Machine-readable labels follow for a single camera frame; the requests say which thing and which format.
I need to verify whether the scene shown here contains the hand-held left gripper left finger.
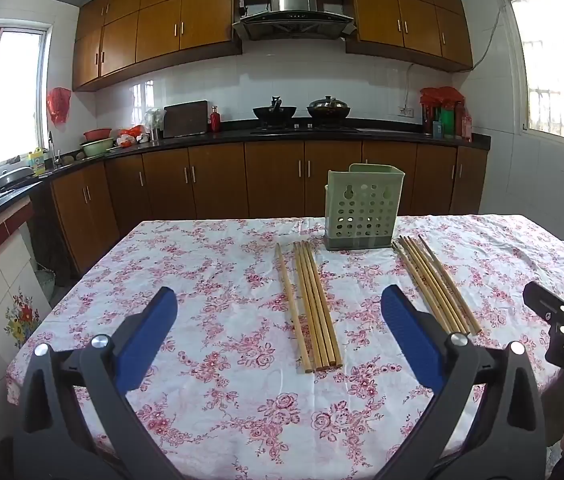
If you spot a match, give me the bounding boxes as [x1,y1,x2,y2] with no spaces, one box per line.
[12,286,186,480]

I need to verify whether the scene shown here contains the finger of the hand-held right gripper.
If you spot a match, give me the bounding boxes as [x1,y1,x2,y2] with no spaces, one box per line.
[522,281,564,341]

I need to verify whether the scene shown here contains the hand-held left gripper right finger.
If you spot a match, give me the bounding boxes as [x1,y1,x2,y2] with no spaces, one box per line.
[374,284,549,480]

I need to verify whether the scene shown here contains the green perforated utensil holder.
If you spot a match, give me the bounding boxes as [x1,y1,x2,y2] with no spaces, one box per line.
[323,162,407,252]

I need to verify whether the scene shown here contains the pink floral tablecloth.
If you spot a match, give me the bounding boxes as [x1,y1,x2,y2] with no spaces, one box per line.
[4,214,564,480]

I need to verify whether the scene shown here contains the green bucket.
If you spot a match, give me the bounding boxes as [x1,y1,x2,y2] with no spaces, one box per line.
[36,267,57,306]

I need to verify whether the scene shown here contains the green basin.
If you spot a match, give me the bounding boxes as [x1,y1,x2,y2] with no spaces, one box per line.
[80,137,115,157]

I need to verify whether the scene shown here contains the wooden base cabinets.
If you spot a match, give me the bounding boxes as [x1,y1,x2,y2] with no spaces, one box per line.
[29,140,489,281]

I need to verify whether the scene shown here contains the red and white plastic bags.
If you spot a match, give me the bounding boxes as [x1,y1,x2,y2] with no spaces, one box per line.
[116,125,150,147]

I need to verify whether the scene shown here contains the yellow dish soap bottle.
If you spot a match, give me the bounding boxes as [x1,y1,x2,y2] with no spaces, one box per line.
[28,147,49,177]

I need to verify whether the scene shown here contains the chrome faucet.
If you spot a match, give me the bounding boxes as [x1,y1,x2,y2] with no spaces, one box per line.
[47,131,61,170]

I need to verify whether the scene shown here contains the green bottle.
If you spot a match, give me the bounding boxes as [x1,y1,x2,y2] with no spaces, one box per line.
[441,105,458,140]

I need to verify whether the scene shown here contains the glass jar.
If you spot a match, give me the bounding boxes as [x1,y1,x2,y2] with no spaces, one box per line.
[144,109,163,141]

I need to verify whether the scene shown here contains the grey pan lid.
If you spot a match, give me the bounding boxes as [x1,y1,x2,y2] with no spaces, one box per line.
[0,166,35,197]

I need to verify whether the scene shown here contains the black kitchen countertop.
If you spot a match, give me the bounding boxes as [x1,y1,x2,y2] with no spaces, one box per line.
[0,117,492,241]

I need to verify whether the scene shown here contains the dark wooden cutting board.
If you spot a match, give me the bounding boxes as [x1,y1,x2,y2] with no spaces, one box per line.
[163,100,210,139]

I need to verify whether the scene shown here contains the barred window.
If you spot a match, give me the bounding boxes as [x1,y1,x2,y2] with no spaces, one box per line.
[494,0,564,156]

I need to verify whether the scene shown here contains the black gas stove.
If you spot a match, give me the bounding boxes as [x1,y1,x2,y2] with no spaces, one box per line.
[251,117,363,135]

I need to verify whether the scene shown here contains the red plastic bag over bottles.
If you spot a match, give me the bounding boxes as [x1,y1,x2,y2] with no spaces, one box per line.
[419,86,464,108]

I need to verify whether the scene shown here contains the black wok with lid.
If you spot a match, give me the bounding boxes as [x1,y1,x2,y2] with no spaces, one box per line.
[306,95,352,120]

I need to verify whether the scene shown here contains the red plastic bag on hook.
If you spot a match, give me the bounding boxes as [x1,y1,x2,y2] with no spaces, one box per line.
[47,87,72,127]

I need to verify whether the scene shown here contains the sliding window over sink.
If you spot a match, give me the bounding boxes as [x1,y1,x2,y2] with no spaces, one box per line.
[0,20,55,181]

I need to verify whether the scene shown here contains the steel range hood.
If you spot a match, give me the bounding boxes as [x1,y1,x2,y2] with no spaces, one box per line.
[232,0,357,42]

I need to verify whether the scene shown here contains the white power cable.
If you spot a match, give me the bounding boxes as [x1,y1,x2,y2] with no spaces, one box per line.
[404,2,508,108]

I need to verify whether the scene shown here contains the black wok with handle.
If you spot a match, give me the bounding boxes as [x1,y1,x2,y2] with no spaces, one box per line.
[253,95,297,121]

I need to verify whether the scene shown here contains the wooden wall cabinets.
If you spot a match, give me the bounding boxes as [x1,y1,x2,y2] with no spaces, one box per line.
[72,0,474,93]

